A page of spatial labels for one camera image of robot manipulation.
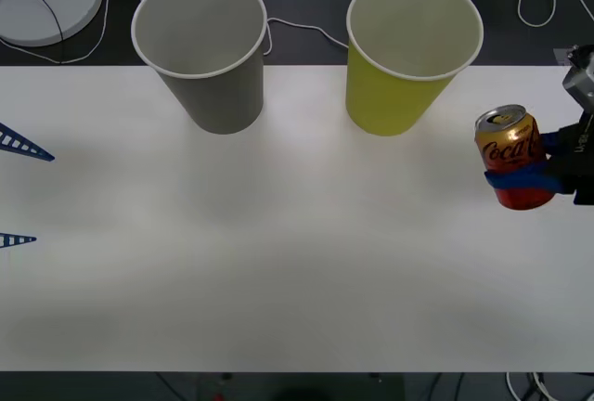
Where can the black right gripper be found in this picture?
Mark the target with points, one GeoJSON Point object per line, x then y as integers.
{"type": "Point", "coordinates": [580, 164]}

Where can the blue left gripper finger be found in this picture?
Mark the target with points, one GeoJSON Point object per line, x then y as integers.
{"type": "Point", "coordinates": [16, 240]}
{"type": "Point", "coordinates": [21, 145]}

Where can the orange red drink can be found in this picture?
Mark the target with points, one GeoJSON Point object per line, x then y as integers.
{"type": "Point", "coordinates": [510, 150]}

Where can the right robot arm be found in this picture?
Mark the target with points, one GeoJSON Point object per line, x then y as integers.
{"type": "Point", "coordinates": [582, 78]}

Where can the white round disc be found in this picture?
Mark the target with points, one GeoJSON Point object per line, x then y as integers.
{"type": "Point", "coordinates": [46, 2]}

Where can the yellow-green plastic bin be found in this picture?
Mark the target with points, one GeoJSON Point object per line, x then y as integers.
{"type": "Point", "coordinates": [394, 94]}

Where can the grey plastic bin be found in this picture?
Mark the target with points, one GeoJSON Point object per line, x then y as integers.
{"type": "Point", "coordinates": [209, 85]}

